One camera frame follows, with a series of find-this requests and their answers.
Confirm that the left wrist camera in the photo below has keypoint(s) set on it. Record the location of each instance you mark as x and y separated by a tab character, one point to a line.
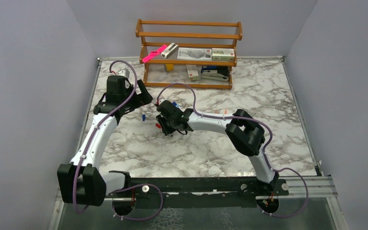
124	73

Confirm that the yellow small object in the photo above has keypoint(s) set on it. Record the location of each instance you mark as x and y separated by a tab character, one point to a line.
169	67

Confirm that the blue grey stapler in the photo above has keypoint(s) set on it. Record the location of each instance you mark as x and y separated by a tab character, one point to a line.
218	73

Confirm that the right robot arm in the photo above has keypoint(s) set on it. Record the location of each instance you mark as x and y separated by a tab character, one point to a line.
245	133

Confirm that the white grey eraser box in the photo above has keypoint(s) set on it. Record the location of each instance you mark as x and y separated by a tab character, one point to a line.
169	50

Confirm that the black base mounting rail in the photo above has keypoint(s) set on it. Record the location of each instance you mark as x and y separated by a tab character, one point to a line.
247	184

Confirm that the wooden three-tier shelf rack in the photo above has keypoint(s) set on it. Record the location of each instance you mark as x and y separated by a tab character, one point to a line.
208	35

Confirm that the small white red box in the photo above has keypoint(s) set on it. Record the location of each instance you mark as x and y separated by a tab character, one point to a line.
193	73

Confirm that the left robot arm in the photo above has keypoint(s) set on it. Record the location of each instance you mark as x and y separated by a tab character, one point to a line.
80	181

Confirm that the white patterned flat packet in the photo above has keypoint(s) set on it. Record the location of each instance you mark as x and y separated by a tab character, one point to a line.
196	54

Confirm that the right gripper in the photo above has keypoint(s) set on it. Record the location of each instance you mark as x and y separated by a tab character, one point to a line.
166	130

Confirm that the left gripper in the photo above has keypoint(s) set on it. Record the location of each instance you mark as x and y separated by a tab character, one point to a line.
144	97

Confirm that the green white staples box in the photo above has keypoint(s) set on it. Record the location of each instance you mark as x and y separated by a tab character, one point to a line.
223	54

